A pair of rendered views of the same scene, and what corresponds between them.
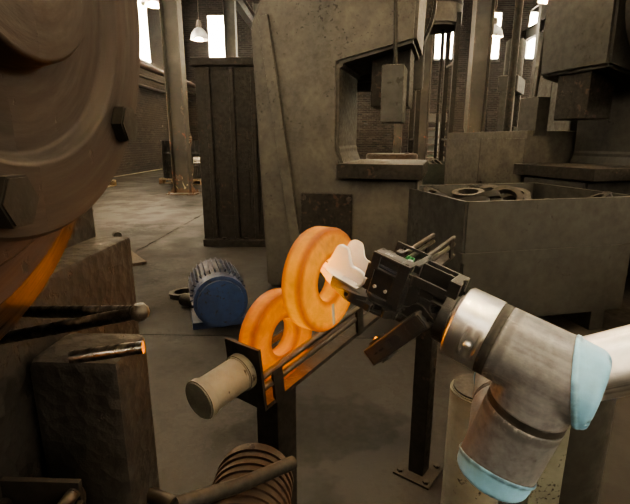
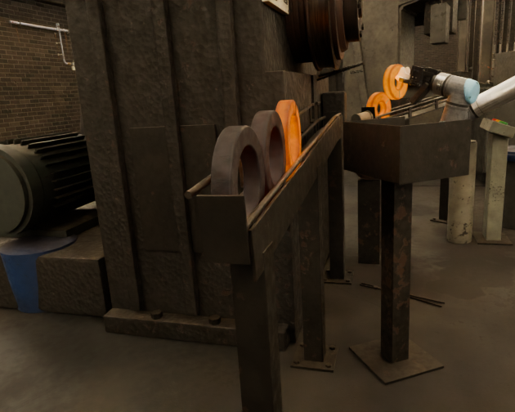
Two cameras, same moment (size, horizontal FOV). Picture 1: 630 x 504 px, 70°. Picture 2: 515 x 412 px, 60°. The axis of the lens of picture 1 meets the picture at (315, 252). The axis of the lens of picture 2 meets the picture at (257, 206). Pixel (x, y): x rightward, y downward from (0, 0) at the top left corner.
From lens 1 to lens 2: 1.56 m
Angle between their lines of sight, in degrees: 15
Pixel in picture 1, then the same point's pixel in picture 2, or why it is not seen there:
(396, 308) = (418, 81)
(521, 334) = (453, 78)
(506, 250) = not seen: outside the picture
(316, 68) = (384, 11)
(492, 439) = (446, 111)
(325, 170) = not seen: hidden behind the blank
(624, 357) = (493, 91)
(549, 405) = (459, 96)
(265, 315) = (375, 97)
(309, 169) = (379, 82)
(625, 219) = not seen: outside the picture
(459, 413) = not seen: hidden behind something
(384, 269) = (415, 70)
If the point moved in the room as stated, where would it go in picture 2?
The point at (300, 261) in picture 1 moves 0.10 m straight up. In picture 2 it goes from (389, 72) to (389, 48)
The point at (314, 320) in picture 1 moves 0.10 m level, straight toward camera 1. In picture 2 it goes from (393, 93) to (394, 93)
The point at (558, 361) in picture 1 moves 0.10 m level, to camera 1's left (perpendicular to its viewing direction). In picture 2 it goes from (461, 82) to (434, 84)
